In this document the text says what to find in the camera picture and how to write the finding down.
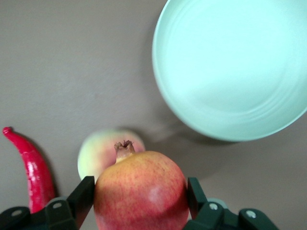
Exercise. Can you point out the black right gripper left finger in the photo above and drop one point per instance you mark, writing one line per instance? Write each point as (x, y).
(80, 198)

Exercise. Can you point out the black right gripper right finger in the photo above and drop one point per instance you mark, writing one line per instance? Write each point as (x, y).
(199, 201)

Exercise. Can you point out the yellow pink peach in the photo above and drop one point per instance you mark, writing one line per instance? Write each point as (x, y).
(98, 153)

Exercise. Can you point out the red chili pepper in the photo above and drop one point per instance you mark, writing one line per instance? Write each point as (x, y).
(36, 177)

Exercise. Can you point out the red pomegranate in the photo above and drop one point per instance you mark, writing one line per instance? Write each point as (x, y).
(141, 194)

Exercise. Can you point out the light green round plate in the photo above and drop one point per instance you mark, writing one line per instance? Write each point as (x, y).
(230, 69)

